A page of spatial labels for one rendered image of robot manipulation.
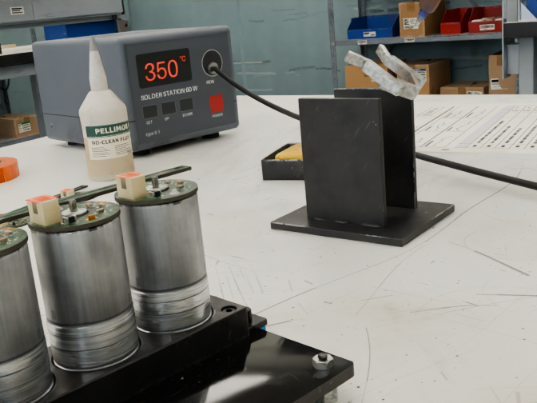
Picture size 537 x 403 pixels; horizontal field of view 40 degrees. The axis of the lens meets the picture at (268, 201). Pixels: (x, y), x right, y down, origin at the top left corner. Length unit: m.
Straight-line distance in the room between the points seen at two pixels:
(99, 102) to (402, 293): 0.30
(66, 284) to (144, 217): 0.03
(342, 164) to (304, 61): 5.12
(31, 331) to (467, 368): 0.13
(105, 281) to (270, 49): 5.44
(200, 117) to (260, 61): 5.06
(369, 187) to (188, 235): 0.15
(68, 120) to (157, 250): 0.47
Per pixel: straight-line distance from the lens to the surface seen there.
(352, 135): 0.35
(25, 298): 0.19
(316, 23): 5.40
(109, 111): 0.53
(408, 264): 0.32
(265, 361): 0.22
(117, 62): 0.59
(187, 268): 0.22
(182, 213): 0.21
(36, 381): 0.20
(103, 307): 0.21
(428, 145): 0.56
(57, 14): 3.19
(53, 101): 0.70
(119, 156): 0.53
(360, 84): 4.76
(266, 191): 0.46
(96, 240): 0.20
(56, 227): 0.20
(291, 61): 5.53
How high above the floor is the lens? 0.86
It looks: 15 degrees down
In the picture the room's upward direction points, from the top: 5 degrees counter-clockwise
